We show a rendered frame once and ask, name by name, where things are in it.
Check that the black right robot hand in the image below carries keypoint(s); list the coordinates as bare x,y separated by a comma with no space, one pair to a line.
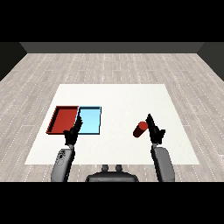
155,131

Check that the light blue shallow open box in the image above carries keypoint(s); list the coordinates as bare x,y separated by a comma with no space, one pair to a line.
90,120

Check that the red shallow open box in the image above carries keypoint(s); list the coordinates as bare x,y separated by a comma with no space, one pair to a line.
63,119

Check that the dark grey robot body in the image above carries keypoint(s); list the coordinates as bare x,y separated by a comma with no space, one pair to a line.
112,175

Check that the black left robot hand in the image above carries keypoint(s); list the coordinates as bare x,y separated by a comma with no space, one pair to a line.
72,134

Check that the small red can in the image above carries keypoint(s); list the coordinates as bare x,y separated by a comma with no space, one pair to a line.
140,129

